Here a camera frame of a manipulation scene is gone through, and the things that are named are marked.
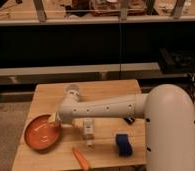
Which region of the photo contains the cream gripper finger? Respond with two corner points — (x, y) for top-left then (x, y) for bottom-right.
(47, 113), (60, 127)

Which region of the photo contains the orange ceramic bowl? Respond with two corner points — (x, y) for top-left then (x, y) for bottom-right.
(24, 114), (61, 150)

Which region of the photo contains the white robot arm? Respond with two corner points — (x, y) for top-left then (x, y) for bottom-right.
(50, 84), (195, 171)

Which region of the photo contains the white tube bottle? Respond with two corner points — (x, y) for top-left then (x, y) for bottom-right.
(83, 118), (94, 147)

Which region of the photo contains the orange plastic carrot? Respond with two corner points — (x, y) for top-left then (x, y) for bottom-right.
(72, 148), (90, 171)

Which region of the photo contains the blue sponge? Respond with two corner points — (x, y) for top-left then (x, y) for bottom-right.
(115, 134), (133, 157)

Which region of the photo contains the grey metal shelf rail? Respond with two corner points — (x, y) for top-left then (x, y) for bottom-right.
(0, 62), (160, 77)

